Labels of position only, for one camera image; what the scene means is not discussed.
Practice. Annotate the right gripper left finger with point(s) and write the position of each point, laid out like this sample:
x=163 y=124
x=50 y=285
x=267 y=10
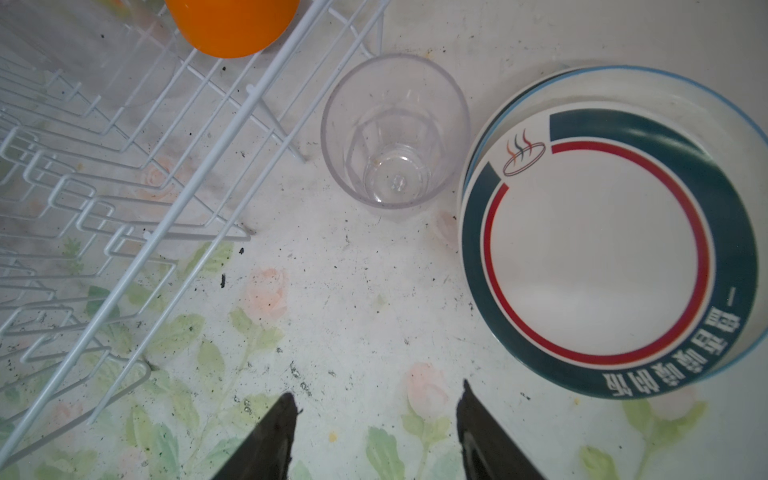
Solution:
x=266 y=451

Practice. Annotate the orange bowl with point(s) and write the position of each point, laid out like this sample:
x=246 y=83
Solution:
x=232 y=28

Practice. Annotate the white wire dish rack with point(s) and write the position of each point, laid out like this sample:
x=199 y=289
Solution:
x=124 y=232

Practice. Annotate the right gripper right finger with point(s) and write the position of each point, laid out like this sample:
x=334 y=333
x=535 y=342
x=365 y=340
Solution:
x=488 y=452

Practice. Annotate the blue rimmed watermelon plate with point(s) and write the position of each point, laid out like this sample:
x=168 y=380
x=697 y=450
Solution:
x=720 y=120

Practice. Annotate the green red rimmed plate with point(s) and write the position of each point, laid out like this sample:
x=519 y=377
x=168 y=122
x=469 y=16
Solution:
x=606 y=252

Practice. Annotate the clear glass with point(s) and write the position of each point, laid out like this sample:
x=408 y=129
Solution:
x=395 y=131

